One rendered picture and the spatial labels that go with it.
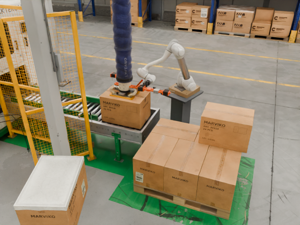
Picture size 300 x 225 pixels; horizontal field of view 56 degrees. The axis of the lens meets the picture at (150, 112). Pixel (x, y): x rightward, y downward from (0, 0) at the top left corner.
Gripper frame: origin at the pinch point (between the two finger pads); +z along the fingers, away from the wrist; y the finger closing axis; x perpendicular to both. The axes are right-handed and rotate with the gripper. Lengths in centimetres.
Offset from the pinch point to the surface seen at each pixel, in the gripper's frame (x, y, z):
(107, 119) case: 45, 48, 20
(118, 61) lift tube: 28.5, -37.1, 10.5
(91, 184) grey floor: 37, 109, 87
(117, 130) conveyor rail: 23, 53, 33
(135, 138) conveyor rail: -4, 60, 33
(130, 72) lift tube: 16.3, -20.2, 2.6
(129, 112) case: 10.8, 29.0, 20.0
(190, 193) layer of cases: -94, 83, 78
